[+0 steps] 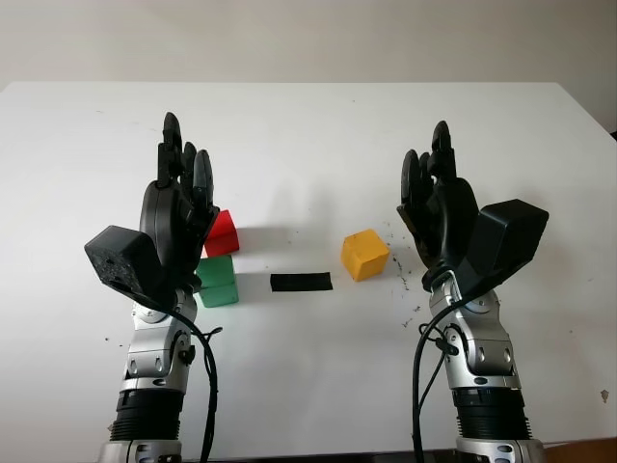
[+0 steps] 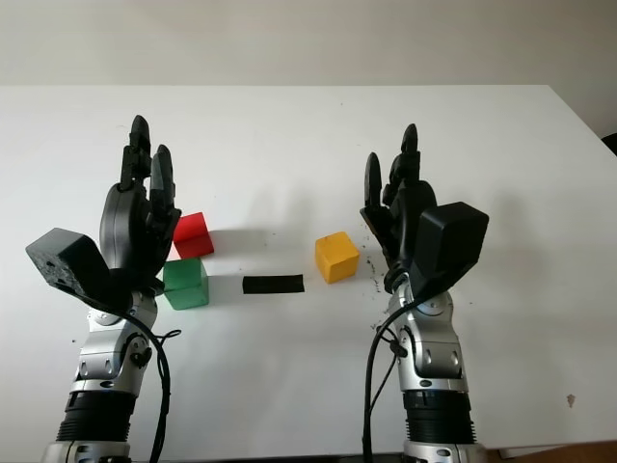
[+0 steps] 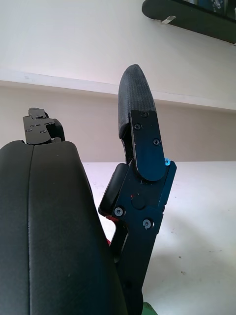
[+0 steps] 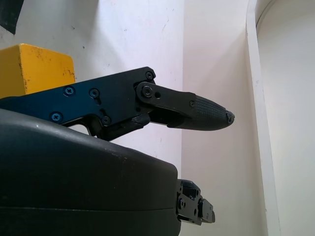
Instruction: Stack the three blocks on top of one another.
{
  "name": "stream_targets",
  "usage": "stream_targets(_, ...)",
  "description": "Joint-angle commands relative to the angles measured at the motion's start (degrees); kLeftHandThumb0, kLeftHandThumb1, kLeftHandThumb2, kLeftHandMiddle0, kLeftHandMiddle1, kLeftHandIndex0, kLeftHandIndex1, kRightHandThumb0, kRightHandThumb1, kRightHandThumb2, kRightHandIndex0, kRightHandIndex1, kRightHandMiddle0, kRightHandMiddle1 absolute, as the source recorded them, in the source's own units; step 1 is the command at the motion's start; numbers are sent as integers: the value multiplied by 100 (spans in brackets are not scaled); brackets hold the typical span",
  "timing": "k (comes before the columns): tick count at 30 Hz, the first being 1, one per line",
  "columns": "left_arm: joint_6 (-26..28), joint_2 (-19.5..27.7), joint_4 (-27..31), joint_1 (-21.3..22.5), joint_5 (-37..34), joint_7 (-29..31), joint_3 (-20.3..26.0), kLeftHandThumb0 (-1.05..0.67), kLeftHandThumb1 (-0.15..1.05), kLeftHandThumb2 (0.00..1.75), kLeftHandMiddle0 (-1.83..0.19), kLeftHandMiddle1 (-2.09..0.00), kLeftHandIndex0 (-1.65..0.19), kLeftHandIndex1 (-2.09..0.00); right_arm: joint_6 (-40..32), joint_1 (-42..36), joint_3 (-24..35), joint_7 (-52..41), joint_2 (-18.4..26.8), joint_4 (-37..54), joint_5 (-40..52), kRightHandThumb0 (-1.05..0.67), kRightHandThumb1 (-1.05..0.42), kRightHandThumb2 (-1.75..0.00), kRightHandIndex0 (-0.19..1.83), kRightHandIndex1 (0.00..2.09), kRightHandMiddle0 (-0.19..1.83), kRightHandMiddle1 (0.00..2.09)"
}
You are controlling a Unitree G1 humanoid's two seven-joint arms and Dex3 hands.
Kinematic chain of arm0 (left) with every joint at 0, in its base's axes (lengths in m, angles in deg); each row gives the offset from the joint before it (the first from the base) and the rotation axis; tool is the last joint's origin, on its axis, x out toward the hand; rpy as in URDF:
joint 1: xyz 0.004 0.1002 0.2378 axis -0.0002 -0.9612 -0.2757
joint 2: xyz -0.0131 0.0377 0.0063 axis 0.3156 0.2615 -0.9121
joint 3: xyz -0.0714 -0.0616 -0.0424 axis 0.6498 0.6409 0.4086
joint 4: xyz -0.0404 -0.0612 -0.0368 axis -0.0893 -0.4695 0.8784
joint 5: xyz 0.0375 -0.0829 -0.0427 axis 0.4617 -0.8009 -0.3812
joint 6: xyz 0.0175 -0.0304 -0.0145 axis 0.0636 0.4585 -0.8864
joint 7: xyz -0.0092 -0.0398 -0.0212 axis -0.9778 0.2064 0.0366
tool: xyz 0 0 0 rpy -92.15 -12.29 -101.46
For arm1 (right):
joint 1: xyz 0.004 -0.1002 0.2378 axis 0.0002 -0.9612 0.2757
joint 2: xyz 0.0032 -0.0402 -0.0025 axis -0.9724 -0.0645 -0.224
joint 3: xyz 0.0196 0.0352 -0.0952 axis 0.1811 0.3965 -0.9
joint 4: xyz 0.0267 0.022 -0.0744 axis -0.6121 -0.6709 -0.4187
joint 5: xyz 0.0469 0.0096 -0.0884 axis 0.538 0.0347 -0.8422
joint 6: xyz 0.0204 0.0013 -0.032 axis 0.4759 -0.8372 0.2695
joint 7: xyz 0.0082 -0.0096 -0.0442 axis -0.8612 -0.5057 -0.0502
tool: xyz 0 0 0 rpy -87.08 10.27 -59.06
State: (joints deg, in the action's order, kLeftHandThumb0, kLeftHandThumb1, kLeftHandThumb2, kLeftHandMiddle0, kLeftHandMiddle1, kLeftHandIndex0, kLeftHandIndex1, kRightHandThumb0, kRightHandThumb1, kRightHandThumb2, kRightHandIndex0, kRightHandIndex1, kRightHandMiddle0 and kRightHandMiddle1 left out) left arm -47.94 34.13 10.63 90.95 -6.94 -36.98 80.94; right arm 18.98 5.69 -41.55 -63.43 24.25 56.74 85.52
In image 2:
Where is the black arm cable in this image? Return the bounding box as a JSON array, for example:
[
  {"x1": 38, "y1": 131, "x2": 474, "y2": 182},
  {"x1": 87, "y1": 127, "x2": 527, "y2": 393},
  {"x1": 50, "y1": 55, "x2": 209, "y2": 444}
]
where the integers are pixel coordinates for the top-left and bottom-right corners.
[
  {"x1": 91, "y1": 296, "x2": 182, "y2": 463},
  {"x1": 361, "y1": 288, "x2": 421, "y2": 463}
]

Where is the black tape rectangle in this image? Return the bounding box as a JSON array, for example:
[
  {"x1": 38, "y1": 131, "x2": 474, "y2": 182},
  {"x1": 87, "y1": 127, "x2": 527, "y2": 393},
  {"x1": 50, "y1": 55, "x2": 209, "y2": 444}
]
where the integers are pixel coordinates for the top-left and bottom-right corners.
[{"x1": 242, "y1": 274, "x2": 306, "y2": 295}]

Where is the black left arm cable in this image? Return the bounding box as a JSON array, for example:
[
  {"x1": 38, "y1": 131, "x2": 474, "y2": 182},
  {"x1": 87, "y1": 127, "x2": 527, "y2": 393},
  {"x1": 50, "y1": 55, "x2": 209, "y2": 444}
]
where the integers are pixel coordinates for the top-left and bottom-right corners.
[{"x1": 91, "y1": 296, "x2": 182, "y2": 463}]

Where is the yellow cube block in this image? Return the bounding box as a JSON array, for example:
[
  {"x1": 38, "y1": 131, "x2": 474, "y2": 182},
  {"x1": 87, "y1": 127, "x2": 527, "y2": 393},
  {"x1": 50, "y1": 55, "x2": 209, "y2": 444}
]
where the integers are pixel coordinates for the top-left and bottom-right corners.
[{"x1": 314, "y1": 231, "x2": 361, "y2": 286}]

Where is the red cube block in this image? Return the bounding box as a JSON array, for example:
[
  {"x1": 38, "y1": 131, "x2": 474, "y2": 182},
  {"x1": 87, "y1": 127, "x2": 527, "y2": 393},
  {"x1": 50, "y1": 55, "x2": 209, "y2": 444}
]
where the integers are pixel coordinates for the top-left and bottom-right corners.
[{"x1": 172, "y1": 211, "x2": 215, "y2": 260}]

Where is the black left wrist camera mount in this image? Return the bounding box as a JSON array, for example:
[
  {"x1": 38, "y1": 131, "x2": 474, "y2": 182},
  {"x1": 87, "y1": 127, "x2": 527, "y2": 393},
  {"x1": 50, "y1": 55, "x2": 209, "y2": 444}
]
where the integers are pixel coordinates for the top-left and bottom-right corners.
[{"x1": 24, "y1": 227, "x2": 127, "y2": 311}]

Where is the green cube block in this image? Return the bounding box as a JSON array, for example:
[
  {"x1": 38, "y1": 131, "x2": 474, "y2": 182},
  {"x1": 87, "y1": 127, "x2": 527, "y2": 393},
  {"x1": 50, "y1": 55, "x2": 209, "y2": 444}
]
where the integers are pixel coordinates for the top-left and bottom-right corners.
[{"x1": 162, "y1": 257, "x2": 210, "y2": 311}]

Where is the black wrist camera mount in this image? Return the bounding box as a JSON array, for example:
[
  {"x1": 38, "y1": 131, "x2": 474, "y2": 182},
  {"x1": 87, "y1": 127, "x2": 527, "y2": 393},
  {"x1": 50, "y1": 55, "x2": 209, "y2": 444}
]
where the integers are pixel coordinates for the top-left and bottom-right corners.
[
  {"x1": 409, "y1": 201, "x2": 491, "y2": 311},
  {"x1": 24, "y1": 227, "x2": 127, "y2": 311}
]

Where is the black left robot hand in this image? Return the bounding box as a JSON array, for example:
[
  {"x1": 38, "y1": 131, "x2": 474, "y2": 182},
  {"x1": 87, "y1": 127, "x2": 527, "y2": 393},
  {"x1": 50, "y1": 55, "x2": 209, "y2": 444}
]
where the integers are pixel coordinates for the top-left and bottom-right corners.
[{"x1": 98, "y1": 114, "x2": 183, "y2": 295}]

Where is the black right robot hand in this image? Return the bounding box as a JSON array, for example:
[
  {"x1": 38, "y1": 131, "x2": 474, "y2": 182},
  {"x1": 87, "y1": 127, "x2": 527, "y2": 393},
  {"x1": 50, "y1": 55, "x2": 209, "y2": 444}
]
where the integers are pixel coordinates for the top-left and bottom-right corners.
[{"x1": 359, "y1": 123, "x2": 440, "y2": 291}]

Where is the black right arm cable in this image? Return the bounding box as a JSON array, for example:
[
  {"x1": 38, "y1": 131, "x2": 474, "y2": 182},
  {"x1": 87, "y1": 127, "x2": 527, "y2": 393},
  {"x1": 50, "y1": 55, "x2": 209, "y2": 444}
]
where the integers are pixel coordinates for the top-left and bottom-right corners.
[{"x1": 361, "y1": 288, "x2": 421, "y2": 463}]

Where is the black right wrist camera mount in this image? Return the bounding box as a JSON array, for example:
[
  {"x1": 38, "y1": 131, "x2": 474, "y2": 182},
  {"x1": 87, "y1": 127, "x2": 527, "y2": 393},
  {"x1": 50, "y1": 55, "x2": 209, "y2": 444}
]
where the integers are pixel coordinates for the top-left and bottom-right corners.
[{"x1": 409, "y1": 201, "x2": 491, "y2": 311}]

